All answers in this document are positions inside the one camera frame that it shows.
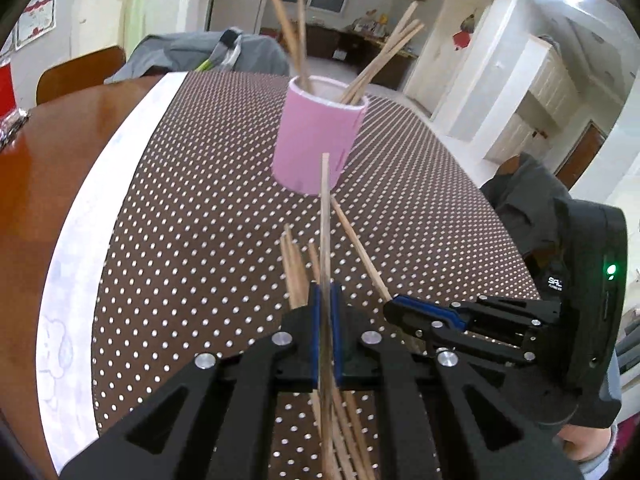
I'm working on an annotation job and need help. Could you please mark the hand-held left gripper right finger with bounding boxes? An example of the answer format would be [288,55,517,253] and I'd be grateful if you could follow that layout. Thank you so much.
[330,282,586,480]

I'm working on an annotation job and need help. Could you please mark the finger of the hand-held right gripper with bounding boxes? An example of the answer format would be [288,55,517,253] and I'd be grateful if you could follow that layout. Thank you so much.
[392,295,562,334]
[384,300,540,367]

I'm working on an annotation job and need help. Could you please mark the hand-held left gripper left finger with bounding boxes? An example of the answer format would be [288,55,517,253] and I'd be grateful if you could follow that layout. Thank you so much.
[60,282,321,480]

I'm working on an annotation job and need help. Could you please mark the bunch of wooden chopsticks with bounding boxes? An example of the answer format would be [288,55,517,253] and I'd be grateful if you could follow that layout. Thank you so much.
[279,196,393,480]

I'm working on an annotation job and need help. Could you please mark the thin wooden chopstick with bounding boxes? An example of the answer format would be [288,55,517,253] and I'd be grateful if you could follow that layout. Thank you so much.
[345,1,420,101]
[296,0,310,88]
[319,153,335,480]
[345,19,422,102]
[340,22,426,105]
[268,0,312,93]

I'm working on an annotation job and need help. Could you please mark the pink cup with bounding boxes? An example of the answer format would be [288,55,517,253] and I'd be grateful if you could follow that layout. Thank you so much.
[270,75,370,197]

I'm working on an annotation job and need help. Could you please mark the person's right forearm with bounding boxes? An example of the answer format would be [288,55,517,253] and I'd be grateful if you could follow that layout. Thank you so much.
[600,345,624,480]

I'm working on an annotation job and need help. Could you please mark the person's right hand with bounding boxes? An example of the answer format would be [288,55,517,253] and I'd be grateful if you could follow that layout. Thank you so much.
[556,426,614,480]

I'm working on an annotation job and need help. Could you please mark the dark grey jacket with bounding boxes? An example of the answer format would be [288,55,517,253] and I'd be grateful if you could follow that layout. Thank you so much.
[480,152,568,306]

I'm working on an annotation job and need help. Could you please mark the brown polka dot tablecloth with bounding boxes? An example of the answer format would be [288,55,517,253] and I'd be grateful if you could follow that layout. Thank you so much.
[37,71,543,480]

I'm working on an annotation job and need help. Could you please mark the brown wooden door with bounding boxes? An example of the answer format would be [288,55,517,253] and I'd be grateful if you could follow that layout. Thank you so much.
[554,119,608,192]

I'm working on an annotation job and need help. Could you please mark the tall white cabinet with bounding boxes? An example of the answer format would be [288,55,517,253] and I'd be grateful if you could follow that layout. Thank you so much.
[450,35,583,163]

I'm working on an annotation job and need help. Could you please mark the white door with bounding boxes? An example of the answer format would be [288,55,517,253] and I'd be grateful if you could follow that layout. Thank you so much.
[405,0,493,108]

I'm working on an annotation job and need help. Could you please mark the red hanging ornament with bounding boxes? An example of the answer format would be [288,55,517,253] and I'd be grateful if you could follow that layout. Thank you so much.
[452,12,476,51]

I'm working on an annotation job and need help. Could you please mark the assorted small bottles and boxes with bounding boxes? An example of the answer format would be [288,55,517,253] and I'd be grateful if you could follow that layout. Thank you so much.
[350,10,391,38]

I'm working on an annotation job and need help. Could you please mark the light grey jacket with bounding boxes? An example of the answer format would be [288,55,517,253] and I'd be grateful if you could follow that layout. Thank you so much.
[104,29,291,86]

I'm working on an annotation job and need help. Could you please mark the wooden chair back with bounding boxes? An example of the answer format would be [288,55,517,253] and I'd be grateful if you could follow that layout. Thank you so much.
[36,45,127,108]

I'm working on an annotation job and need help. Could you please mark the clear plastic packet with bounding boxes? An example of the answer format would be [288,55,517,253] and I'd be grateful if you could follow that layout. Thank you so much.
[0,107,31,148]

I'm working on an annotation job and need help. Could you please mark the light green curtain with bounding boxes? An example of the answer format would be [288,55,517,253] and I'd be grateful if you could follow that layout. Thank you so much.
[122,0,166,56]

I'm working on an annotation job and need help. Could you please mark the red bag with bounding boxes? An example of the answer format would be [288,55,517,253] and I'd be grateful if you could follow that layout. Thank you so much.
[0,57,16,116]

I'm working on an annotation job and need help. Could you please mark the wall of award certificates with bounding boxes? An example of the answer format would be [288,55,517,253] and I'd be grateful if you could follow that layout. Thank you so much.
[0,0,61,53]

